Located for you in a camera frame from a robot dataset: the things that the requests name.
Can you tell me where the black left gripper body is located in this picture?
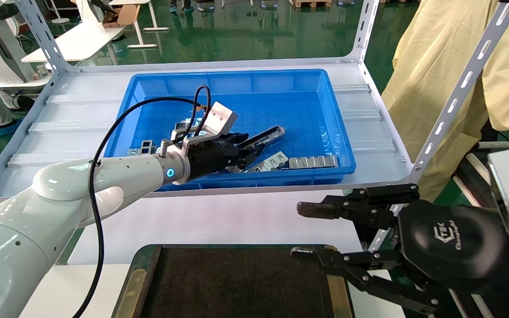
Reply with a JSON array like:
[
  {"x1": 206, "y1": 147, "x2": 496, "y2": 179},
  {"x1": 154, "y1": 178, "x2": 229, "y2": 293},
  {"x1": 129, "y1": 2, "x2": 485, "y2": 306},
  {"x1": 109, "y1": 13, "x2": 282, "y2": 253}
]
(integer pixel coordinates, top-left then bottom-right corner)
[{"x1": 186, "y1": 136, "x2": 241, "y2": 183}]

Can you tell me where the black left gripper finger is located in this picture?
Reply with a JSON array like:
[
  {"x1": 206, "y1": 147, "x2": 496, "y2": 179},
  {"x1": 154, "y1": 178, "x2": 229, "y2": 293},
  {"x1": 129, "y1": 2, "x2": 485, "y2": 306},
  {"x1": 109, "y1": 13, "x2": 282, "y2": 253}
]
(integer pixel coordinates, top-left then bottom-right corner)
[
  {"x1": 226, "y1": 147, "x2": 265, "y2": 174},
  {"x1": 229, "y1": 131, "x2": 251, "y2": 149}
]

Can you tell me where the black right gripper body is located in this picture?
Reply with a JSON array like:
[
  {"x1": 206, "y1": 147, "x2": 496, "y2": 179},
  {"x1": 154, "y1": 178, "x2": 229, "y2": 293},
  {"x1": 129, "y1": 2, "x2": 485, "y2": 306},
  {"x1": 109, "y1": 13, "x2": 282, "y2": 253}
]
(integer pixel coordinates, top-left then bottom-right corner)
[{"x1": 397, "y1": 199, "x2": 509, "y2": 303}]

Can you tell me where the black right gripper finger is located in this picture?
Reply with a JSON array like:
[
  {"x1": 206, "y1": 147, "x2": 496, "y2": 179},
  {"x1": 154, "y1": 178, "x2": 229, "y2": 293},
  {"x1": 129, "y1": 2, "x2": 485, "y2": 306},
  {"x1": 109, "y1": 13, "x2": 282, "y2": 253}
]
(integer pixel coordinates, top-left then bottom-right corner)
[
  {"x1": 297, "y1": 183, "x2": 421, "y2": 231},
  {"x1": 290, "y1": 246, "x2": 441, "y2": 315}
]

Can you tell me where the long metal windowed part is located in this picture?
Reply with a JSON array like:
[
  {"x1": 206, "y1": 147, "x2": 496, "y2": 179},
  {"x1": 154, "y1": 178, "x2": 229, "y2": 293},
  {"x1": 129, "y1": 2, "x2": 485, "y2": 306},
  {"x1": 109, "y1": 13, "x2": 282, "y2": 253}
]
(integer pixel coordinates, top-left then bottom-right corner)
[{"x1": 238, "y1": 125, "x2": 286, "y2": 150}]

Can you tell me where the silver slotted metal part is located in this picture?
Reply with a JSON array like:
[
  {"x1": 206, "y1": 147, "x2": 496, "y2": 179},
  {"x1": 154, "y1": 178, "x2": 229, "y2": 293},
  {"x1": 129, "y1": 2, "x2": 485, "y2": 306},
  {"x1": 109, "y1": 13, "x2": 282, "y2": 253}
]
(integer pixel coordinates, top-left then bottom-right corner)
[{"x1": 245, "y1": 151, "x2": 289, "y2": 174}]

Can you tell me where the dark framed channel part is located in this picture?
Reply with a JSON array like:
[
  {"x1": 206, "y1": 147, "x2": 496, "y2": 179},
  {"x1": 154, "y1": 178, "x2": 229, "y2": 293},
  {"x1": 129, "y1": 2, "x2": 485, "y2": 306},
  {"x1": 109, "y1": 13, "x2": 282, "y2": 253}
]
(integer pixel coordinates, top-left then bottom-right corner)
[{"x1": 171, "y1": 117, "x2": 193, "y2": 143}]

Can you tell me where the silver ribbed metal part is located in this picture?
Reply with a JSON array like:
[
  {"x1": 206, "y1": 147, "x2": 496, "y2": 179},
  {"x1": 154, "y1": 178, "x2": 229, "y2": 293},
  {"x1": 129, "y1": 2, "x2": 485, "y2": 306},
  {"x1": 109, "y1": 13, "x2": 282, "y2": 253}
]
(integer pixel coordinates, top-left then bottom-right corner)
[{"x1": 288, "y1": 155, "x2": 339, "y2": 169}]

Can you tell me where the black flat container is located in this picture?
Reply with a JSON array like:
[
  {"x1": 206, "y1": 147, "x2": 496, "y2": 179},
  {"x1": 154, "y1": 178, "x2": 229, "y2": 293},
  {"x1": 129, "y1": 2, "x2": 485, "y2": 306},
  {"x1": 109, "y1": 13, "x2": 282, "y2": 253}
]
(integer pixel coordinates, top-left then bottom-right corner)
[{"x1": 112, "y1": 244, "x2": 357, "y2": 318}]

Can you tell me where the blue plastic bin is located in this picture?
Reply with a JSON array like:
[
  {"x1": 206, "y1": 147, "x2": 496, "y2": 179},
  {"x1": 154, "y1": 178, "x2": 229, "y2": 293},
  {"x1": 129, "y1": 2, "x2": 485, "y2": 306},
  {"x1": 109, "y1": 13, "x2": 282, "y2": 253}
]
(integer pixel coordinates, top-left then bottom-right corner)
[{"x1": 97, "y1": 68, "x2": 357, "y2": 193}]

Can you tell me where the black white tube cart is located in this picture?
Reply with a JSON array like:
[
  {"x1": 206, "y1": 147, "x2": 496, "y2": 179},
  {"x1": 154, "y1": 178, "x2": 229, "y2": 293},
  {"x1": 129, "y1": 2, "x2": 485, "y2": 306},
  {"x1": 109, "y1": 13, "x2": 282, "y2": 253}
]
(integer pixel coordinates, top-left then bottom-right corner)
[{"x1": 451, "y1": 141, "x2": 509, "y2": 208}]

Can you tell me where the gray metal shelf rack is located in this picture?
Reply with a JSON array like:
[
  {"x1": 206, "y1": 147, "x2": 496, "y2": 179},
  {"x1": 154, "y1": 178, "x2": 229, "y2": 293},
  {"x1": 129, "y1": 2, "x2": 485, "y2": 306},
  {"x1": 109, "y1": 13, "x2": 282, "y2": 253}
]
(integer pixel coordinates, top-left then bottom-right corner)
[{"x1": 0, "y1": 0, "x2": 509, "y2": 270}]

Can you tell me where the wooden pallet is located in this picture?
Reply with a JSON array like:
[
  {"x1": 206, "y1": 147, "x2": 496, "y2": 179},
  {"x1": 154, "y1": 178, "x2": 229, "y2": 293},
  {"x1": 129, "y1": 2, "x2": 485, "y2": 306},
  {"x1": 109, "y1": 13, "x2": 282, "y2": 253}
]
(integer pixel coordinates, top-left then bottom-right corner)
[{"x1": 291, "y1": 0, "x2": 332, "y2": 8}]

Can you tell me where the person in yellow coat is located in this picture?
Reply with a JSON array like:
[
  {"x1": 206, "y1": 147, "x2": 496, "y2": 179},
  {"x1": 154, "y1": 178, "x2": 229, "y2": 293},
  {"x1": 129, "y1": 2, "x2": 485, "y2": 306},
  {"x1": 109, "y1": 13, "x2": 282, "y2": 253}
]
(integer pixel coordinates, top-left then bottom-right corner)
[{"x1": 382, "y1": 0, "x2": 509, "y2": 203}]

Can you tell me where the cardboard box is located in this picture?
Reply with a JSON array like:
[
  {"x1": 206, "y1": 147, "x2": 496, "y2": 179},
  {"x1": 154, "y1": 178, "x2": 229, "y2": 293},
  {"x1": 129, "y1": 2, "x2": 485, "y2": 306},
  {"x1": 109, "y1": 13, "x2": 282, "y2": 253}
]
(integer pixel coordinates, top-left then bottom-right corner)
[{"x1": 101, "y1": 4, "x2": 141, "y2": 29}]

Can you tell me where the long white table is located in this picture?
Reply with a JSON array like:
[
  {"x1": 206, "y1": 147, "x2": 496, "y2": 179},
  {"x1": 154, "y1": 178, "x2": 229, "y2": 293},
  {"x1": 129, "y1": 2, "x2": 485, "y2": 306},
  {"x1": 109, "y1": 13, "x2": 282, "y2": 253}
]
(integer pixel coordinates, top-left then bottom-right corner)
[{"x1": 21, "y1": 21, "x2": 125, "y2": 63}]

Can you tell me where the small white table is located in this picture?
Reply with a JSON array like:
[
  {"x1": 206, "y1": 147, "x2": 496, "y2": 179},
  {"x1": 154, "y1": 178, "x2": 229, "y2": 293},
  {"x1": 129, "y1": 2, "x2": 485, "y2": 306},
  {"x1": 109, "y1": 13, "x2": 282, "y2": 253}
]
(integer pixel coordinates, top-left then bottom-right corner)
[{"x1": 109, "y1": 0, "x2": 170, "y2": 49}]

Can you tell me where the white round stand base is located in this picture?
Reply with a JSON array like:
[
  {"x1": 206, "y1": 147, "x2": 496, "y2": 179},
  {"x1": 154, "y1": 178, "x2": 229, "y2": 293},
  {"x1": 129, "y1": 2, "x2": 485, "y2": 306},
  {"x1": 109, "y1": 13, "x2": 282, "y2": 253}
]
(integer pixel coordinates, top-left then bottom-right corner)
[{"x1": 50, "y1": 0, "x2": 72, "y2": 25}]

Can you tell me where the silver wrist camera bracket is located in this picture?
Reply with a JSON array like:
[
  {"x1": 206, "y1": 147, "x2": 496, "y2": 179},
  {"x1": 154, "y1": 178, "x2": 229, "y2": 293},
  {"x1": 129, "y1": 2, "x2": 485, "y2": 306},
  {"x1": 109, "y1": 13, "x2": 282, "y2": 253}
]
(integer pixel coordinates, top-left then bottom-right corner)
[{"x1": 182, "y1": 102, "x2": 239, "y2": 153}]

